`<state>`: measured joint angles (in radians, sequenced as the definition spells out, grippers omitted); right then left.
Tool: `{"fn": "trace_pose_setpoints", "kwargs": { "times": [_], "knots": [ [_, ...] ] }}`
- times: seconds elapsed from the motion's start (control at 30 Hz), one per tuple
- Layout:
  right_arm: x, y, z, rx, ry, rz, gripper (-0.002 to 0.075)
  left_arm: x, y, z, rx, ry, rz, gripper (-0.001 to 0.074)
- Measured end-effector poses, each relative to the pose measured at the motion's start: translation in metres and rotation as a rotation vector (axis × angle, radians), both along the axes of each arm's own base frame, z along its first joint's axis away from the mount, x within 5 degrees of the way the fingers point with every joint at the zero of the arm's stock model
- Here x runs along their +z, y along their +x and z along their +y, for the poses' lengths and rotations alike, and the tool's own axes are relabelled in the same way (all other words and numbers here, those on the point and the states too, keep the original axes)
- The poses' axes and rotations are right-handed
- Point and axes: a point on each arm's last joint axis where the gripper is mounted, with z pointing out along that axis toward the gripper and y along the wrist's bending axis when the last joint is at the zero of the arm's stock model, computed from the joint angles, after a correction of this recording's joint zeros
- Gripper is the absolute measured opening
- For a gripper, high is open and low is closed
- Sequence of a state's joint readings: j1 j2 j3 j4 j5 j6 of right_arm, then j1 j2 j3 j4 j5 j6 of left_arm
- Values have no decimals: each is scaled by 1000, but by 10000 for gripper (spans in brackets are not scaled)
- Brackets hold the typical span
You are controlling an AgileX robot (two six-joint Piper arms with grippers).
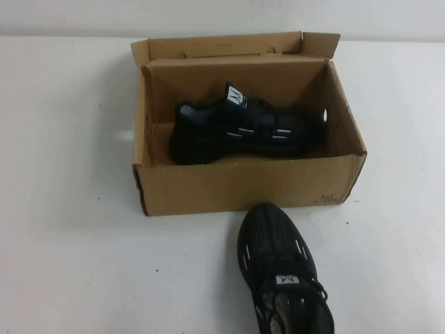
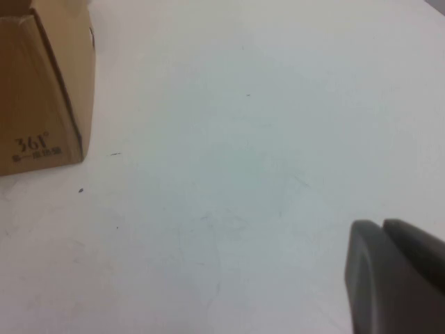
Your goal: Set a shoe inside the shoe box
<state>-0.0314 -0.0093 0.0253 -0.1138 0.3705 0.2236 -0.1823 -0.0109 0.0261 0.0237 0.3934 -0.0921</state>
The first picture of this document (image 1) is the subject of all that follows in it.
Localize black mesh sneaker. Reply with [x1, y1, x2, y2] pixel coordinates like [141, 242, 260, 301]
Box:
[169, 81, 330, 165]
[238, 202, 339, 334]

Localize brown cardboard shoe box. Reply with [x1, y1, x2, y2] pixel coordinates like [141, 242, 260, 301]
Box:
[130, 31, 369, 217]

